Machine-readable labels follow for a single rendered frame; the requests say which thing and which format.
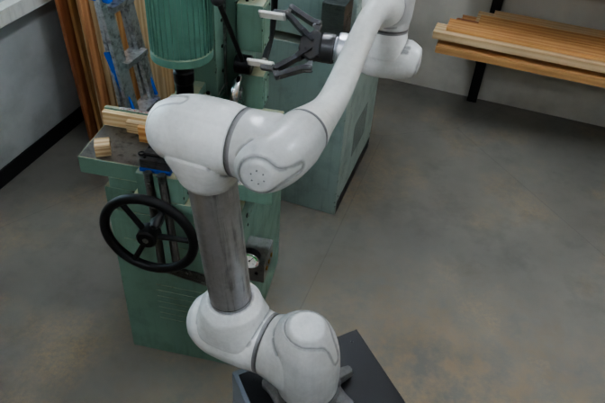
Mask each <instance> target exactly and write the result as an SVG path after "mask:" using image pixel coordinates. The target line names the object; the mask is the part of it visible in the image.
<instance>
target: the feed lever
mask: <svg viewBox="0 0 605 403"><path fill-rule="evenodd" d="M211 2H212V4H213V5H215V6H218V8H219V11H220V13H221V17H222V19H223V21H224V23H225V26H226V28H227V31H228V33H229V35H230V38H231V41H232V43H233V46H234V48H235V50H236V52H237V55H236V56H235V59H234V63H233V70H234V72H235V73H238V74H244V75H251V74H252V71H253V67H254V66H250V65H249V64H248V62H247V58H254V57H253V56H251V55H246V54H242V53H241V50H240V48H239V44H238V42H237V39H236V37H235V34H234V32H233V29H232V28H231V25H230V21H229V19H228V16H227V14H226V12H225V9H224V7H223V3H224V0H211Z"/></svg>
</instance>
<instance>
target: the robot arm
mask: <svg viewBox="0 0 605 403"><path fill-rule="evenodd" d="M414 5H415V0H362V10H361V11H360V13H359V15H358V17H357V19H356V21H355V23H354V25H353V27H352V29H351V31H350V33H346V32H341V33H340V34H339V36H338V35H337V34H333V33H327V32H320V29H321V28H322V22H321V20H318V19H314V18H312V17H311V16H309V15H308V14H307V13H305V12H304V11H302V10H301V9H299V8H298V7H296V6H295V5H293V4H289V7H288V9H287V10H279V9H274V11H273V12H272V11H266V10H258V14H259V17H260V18H267V19H273V20H279V21H286V19H288V20H289V22H290V23H291V24H292V25H293V26H294V27H295V28H296V30H297V31H298V32H299V33H301V35H302V37H301V43H300V44H299V48H298V49H299V50H298V51H297V52H295V54H293V55H292V56H290V57H288V58H286V59H284V60H282V61H280V62H278V63H276V64H275V63H274V62H273V61H267V60H261V59H255V58H247V62H248V64H249V65H250V66H256V67H260V69H261V70H263V71H269V72H273V73H274V78H275V80H279V79H283V78H286V77H289V76H295V75H298V74H301V73H312V62H315V61H317V62H320V63H326V64H333V62H334V64H335V65H334V67H333V68H332V70H331V72H330V75H329V78H328V80H327V82H326V83H325V85H324V86H323V88H322V90H321V92H320V93H319V95H318V96H317V97H316V98H315V99H314V100H313V101H311V102H309V103H307V104H305V105H303V106H300V107H297V108H295V109H292V110H291V111H289V112H287V113H286V114H282V113H280V112H267V111H262V110H258V109H254V108H250V107H247V106H244V105H242V104H240V103H236V102H233V101H230V100H226V99H222V98H219V97H214V96H209V95H204V94H175V95H170V96H169V97H168V98H166V99H163V100H160V101H158V102H157V103H155V104H154V106H153V107H152V108H151V110H150V112H149V115H148V117H147V120H146V125H145V131H146V137H147V141H148V143H149V145H150V146H151V148H152V149H153V150H154V151H155V152H156V153H157V154H158V156H160V157H163V158H165V161H166V163H167V164H168V166H169V167H170V169H171V170H172V172H173V173H174V174H175V176H176V178H177V180H178V181H179V183H181V184H182V185H183V186H184V187H185V188H186V190H188V194H189V199H190V203H191V208H192V213H193V217H194V225H195V230H196V235H197V240H198V245H199V249H200V254H201V258H202V263H203V271H204V276H205V280H206V285H207V291H206V292H205V293H203V294H202V295H200V296H199V297H197V298H196V300H195V301H194V303H193V304H192V306H191V307H190V309H189V311H188V314H187V318H186V327H187V332H188V335H189V336H190V337H191V339H192V340H193V341H194V343H195V344H196V345H197V346H198V347H199V348H200V349H201V350H203V351H204V352H205V353H207V354H209V355H210V356H212V357H214V358H216V359H219V360H221V361H223V362H225V363H228V364H230V365H233V366H235V367H238V368H240V369H242V370H246V371H249V372H254V373H256V374H258V375H259V376H261V377H262V378H264V379H263V380H262V387H263V389H264V390H265V391H266V392H267V393H268V394H269V395H270V397H271V399H272V400H273V401H274V403H354V401H353V400H352V399H351V398H350V397H349V396H348V395H347V394H346V393H345V392H344V390H343V389H342V388H341V384H342V383H343V382H344V381H346V380H348V379H349V378H350V377H352V376H353V372H352V368H351V367H350V366H348V365H347V366H343V367H340V350H339V341H338V339H337V336H336V333H335V331H334V329H333V327H332V326H331V324H330V323H329V321H328V320H327V319H326V318H325V317H323V316H322V315H320V314H319V313H316V312H314V311H310V310H296V311H292V312H289V313H287V314H279V313H276V312H274V311H273V310H271V309H269V306H268V305H267V303H266V301H265V300H264V298H263V297H262V295H261V292H260V290H259V289H258V288H257V286H255V285H254V284H253V283H251V282H250V279H249V272H248V259H247V251H246V244H245V237H244V229H243V222H242V215H241V207H240V200H239V187H238V181H240V182H241V183H242V184H243V185H244V186H245V187H246V188H247V189H249V190H250V191H252V192H254V193H273V192H277V191H280V190H282V189H284V188H285V187H287V186H289V185H291V184H293V183H294V182H296V181H297V180H298V179H300V178H301V177H302V176H303V175H304V174H305V173H306V172H307V171H308V170H309V169H310V168H311V167H312V166H313V165H314V164H315V163H316V162H317V160H318V158H319V157H320V155H321V153H322V151H323V150H324V148H325V147H326V146H327V144H328V141H329V139H330V135H331V133H332V131H333V130H334V128H335V127H336V125H337V123H338V121H339V119H340V117H341V115H342V114H343V112H344V111H345V109H346V107H347V105H348V102H349V100H350V98H351V95H352V94H353V92H354V90H355V87H356V85H357V81H358V78H359V77H360V74H361V73H364V74H366V75H368V76H374V77H379V78H388V79H406V78H412V77H413V76H415V75H416V74H417V72H418V71H419V68H420V62H421V57H422V48H421V46H420V45H419V44H418V43H416V42H415V41H414V40H409V39H408V30H409V26H410V22H411V17H412V14H413V10H414ZM293 15H295V16H297V17H298V18H300V19H301V20H303V21H304V22H306V23H308V24H309V25H310V26H312V28H313V29H314V31H311V32H308V30H307V29H306V28H305V27H303V26H302V24H301V23H300V22H299V21H298V20H297V19H296V18H295V17H294V16H293ZM304 59H306V60H307V61H308V62H307V63H304V65H299V66H296V67H290V66H291V65H292V64H294V63H296V62H298V61H299V62H300V61H302V60H304ZM287 67H290V68H287ZM285 68H286V69H285Z"/></svg>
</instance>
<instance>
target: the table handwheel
mask: <svg viewBox="0 0 605 403"><path fill-rule="evenodd" d="M127 204H141V205H146V206H150V207H152V208H155V209H157V210H158V212H160V211H163V212H164V213H166V214H167V215H168V216H169V217H171V218H172V219H173V220H174V221H176V222H177V223H178V225H179V226H180V227H181V228H182V229H183V231H184V232H185V234H186V236H187V237H177V236H171V235H166V234H162V232H161V229H160V228H161V226H162V224H163V223H164V221H165V216H164V218H163V220H162V222H161V225H160V226H159V228H158V229H155V230H154V229H152V228H151V227H150V223H151V221H152V220H153V219H154V218H155V217H152V218H151V220H150V221H149V222H147V223H144V224H143V223H142V222H141V221H140V220H139V218H138V217H137V216H136V215H135V214H134V213H133V212H132V210H131V209H130V208H129V207H128V205H127ZM119 207H121V208H122V209H123V210H124V212H125V213H126V214H127V215H128V216H129V217H130V218H131V220H132V221H133V222H134V223H135V224H136V226H137V227H138V228H139V229H140V230H139V232H138V233H137V235H136V239H137V241H138V242H139V243H140V246H139V247H138V249H137V251H136V252H135V254H132V253H131V252H129V251H128V250H127V249H125V248H124V247H123V246H122V245H121V244H120V243H119V242H118V241H117V239H116V238H115V236H114V235H113V233H112V230H111V227H110V217H111V215H112V213H113V211H114V210H115V209H117V208H119ZM99 226H100V230H101V233H102V235H103V237H104V240H105V242H106V243H107V245H108V246H109V247H110V248H111V249H112V250H113V251H114V253H115V254H117V255H118V256H119V257H120V258H122V259H123V260H125V261H126V262H128V263H129V264H132V265H134V266H136V267H138V268H140V269H143V270H146V271H149V272H153V273H174V272H178V271H181V270H183V269H185V268H186V267H187V266H189V265H190V264H191V263H192V262H193V261H194V259H195V258H196V256H197V253H198V249H199V245H198V240H197V235H196V231H195V229H194V227H193V225H192V223H191V222H190V221H189V219H188V218H187V217H186V216H185V215H184V214H183V213H182V212H181V211H180V210H178V209H177V208H176V207H174V206H173V205H171V204H169V203H168V202H166V201H163V200H160V199H159V198H156V197H153V196H150V195H146V194H140V193H129V194H124V195H120V196H117V197H115V198H113V199H111V200H110V201H108V202H107V203H106V204H105V205H104V207H103V209H102V211H101V214H100V218H99ZM159 240H166V241H175V242H180V243H186V244H188V245H189V247H188V251H187V254H186V255H185V257H183V258H182V259H181V260H179V261H177V262H174V263H170V264H159V263H153V262H150V261H147V260H144V259H142V258H140V255H141V253H142V251H143V249H144V248H145V247H154V246H155V245H156V244H157V242H158V241H159Z"/></svg>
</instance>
